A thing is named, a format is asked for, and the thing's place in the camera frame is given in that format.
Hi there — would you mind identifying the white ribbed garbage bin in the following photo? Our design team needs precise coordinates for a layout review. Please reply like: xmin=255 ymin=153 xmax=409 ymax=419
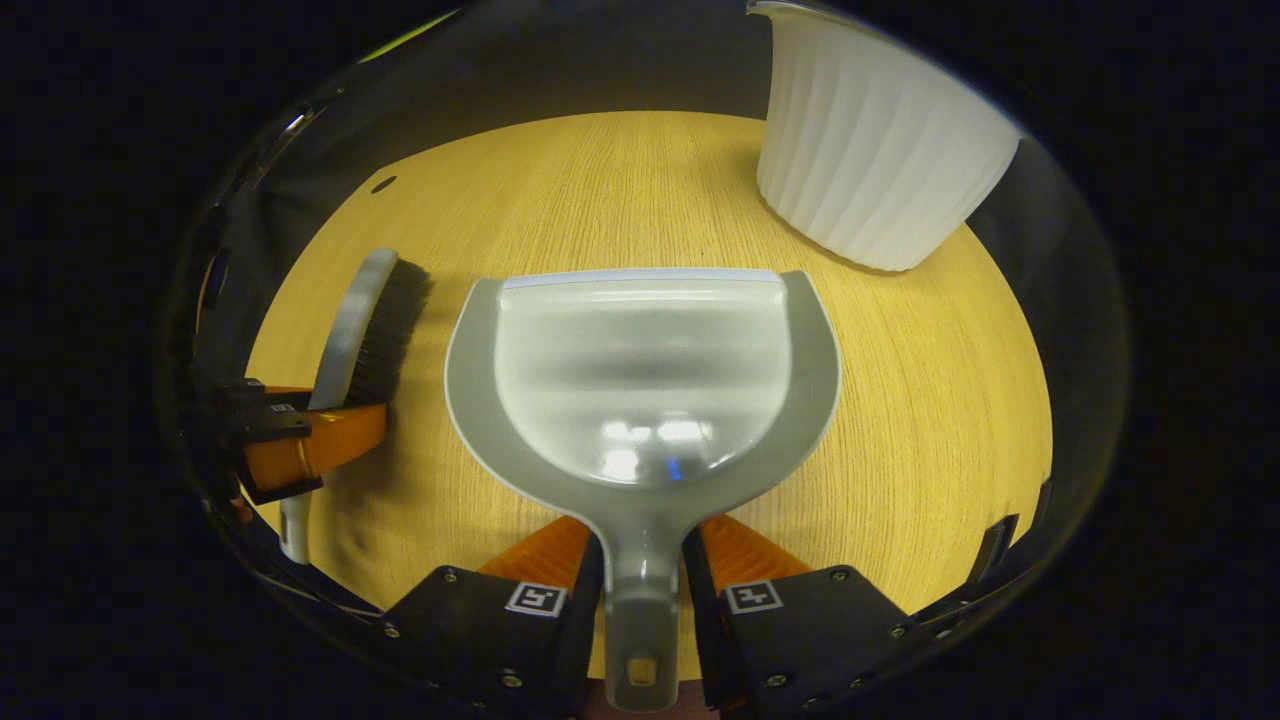
xmin=748 ymin=0 xmax=1023 ymax=273

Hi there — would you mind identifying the wooden desktop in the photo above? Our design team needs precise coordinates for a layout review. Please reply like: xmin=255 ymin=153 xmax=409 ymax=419
xmin=245 ymin=110 xmax=1054 ymax=681

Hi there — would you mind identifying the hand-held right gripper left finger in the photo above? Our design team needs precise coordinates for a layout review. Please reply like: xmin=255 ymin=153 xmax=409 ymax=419
xmin=380 ymin=515 xmax=606 ymax=720

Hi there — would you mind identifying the small white broom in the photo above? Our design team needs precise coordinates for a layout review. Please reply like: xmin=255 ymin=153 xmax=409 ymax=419
xmin=280 ymin=247 xmax=433 ymax=566

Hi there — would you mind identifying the grey dustpan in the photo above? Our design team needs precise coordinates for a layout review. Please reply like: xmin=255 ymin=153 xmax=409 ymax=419
xmin=445 ymin=267 xmax=843 ymax=713

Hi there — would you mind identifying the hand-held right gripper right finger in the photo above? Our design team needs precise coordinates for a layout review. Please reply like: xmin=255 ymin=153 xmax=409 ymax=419
xmin=682 ymin=513 xmax=936 ymax=716

